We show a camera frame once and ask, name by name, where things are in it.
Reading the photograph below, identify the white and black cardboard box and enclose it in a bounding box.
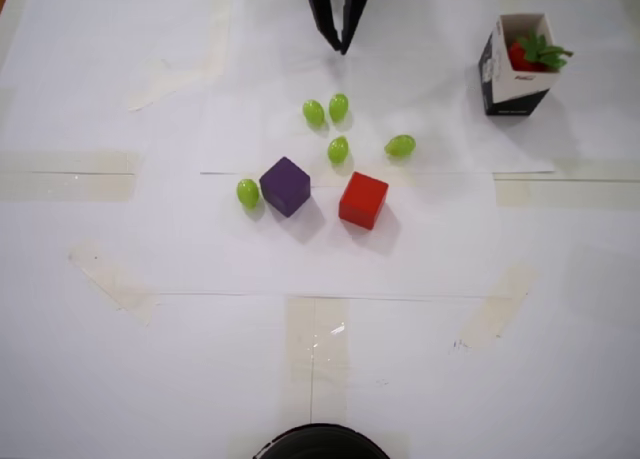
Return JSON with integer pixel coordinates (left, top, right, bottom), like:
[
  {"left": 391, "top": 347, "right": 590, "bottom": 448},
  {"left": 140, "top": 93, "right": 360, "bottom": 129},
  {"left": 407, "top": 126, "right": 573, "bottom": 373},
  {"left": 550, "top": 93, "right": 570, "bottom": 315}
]
[{"left": 475, "top": 11, "right": 563, "bottom": 117}]

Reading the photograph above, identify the white paper sheet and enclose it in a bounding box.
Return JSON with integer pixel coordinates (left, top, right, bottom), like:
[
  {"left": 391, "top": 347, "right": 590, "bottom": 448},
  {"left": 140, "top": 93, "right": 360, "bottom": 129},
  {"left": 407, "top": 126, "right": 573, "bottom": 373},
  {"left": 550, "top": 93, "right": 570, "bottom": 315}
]
[
  {"left": 199, "top": 0, "right": 557, "bottom": 176},
  {"left": 122, "top": 172, "right": 504, "bottom": 300}
]

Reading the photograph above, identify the beige tape strip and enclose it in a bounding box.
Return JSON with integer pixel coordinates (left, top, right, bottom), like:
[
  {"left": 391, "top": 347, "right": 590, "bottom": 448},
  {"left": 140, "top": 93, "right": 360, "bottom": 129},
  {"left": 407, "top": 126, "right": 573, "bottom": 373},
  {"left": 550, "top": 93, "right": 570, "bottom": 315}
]
[
  {"left": 455, "top": 262, "right": 542, "bottom": 354},
  {"left": 67, "top": 237, "right": 162, "bottom": 329},
  {"left": 493, "top": 171, "right": 640, "bottom": 211},
  {"left": 283, "top": 296, "right": 351, "bottom": 415}
]

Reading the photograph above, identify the red cube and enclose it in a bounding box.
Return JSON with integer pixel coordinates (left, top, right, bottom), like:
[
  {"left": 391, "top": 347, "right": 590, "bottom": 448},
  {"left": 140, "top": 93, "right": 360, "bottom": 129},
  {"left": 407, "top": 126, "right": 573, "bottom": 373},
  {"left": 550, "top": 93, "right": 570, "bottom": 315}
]
[{"left": 338, "top": 171, "right": 390, "bottom": 230}]

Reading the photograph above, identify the black round object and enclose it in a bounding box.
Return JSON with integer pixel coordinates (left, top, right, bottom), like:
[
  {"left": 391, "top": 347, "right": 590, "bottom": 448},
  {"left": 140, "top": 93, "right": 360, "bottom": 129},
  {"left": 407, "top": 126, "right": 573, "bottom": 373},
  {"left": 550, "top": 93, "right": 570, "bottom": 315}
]
[{"left": 252, "top": 422, "right": 391, "bottom": 459}]

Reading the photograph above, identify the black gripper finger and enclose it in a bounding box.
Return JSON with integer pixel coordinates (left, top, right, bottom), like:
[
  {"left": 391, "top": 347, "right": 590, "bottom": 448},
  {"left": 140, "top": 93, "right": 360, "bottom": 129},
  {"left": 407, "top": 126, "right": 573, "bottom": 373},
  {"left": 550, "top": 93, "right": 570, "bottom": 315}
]
[
  {"left": 300, "top": 0, "right": 347, "bottom": 55},
  {"left": 339, "top": 0, "right": 379, "bottom": 56}
]

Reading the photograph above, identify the red strawberry with green leaves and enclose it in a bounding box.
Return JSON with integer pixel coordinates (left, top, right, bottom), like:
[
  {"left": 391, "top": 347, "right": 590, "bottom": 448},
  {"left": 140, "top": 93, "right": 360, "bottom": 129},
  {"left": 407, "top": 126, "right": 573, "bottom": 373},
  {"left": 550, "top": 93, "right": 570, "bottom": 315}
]
[{"left": 507, "top": 28, "right": 575, "bottom": 74}]

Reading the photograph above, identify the green grape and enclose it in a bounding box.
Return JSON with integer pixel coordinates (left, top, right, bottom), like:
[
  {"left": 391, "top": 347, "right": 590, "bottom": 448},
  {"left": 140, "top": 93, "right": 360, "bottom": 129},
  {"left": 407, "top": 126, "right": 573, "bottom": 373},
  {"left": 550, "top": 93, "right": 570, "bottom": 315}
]
[
  {"left": 236, "top": 178, "right": 261, "bottom": 210},
  {"left": 301, "top": 98, "right": 325, "bottom": 129},
  {"left": 327, "top": 135, "right": 350, "bottom": 164},
  {"left": 327, "top": 93, "right": 350, "bottom": 124},
  {"left": 383, "top": 134, "right": 417, "bottom": 158}
]

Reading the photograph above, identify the purple cube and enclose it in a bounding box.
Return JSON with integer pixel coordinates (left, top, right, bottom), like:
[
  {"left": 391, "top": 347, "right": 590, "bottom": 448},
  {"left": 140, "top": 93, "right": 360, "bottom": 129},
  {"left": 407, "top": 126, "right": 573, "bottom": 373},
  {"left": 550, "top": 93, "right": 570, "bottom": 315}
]
[{"left": 258, "top": 155, "right": 312, "bottom": 218}]

